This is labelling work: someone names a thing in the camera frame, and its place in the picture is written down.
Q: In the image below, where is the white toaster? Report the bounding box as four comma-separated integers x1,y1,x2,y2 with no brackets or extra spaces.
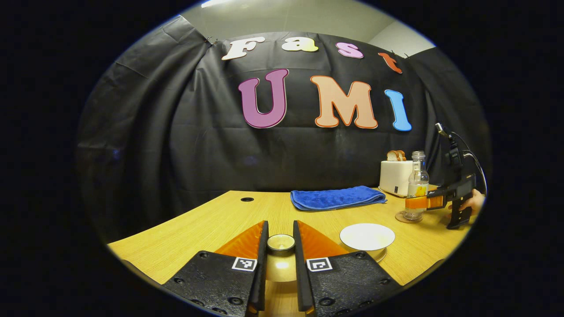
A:
379,160,415,197

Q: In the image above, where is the round cork coaster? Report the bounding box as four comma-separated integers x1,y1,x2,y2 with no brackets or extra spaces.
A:
395,210,423,224

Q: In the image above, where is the black backdrop cloth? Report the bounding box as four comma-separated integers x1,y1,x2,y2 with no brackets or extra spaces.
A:
75,15,492,243

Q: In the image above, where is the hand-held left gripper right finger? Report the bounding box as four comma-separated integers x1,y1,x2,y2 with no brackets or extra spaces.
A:
293,220,404,317

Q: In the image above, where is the white teacup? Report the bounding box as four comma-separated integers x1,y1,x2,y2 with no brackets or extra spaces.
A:
339,223,396,258

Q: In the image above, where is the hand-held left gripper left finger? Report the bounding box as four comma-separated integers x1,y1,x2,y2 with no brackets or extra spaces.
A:
162,220,269,317

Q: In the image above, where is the blue folded towel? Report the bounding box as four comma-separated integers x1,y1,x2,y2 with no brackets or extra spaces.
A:
290,185,387,211

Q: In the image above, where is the clear plastic water bottle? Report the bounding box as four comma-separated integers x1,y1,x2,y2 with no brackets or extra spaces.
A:
404,151,430,221

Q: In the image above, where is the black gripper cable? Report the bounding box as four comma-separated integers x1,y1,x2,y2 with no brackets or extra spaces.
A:
450,131,488,195

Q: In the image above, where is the yellow teacup lid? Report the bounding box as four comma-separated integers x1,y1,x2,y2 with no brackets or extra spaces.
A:
266,233,297,282

